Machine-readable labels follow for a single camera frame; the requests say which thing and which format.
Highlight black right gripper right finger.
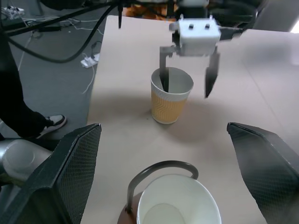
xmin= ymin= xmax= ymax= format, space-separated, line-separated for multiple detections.
xmin=227 ymin=122 xmax=299 ymax=224

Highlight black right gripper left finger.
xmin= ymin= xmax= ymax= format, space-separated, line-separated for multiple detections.
xmin=0 ymin=123 xmax=102 ymax=224

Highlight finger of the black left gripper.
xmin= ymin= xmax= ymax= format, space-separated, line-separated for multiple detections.
xmin=204 ymin=52 xmax=221 ymax=99
xmin=159 ymin=46 xmax=175 ymax=92

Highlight yellow ripple paper cup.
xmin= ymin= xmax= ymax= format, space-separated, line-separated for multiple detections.
xmin=150 ymin=67 xmax=195 ymax=125

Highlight white paper cup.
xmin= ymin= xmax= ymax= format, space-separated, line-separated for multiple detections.
xmin=136 ymin=178 xmax=222 ymax=224

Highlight orange object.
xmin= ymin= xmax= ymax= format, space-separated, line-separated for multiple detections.
xmin=126 ymin=2 xmax=169 ymax=21

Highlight silver robot body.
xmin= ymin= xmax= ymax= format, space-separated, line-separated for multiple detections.
xmin=0 ymin=138 xmax=53 ymax=188

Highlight black and white sneaker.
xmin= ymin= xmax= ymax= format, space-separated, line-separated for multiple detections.
xmin=36 ymin=114 xmax=68 ymax=140

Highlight person's leg black trousers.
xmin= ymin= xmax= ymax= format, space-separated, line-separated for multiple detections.
xmin=0 ymin=29 xmax=48 ymax=139

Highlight black stand bar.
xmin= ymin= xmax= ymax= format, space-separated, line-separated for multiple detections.
xmin=0 ymin=2 xmax=113 ymax=38

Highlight white power strip with plugs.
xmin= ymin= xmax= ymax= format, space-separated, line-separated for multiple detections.
xmin=0 ymin=6 xmax=25 ymax=20

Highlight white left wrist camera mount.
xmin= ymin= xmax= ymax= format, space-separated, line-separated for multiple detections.
xmin=169 ymin=15 xmax=221 ymax=57

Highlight thin white cable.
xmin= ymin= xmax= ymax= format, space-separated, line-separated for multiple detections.
xmin=82 ymin=65 xmax=96 ymax=94

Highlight thick black cable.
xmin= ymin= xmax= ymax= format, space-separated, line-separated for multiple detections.
xmin=4 ymin=0 xmax=122 ymax=64

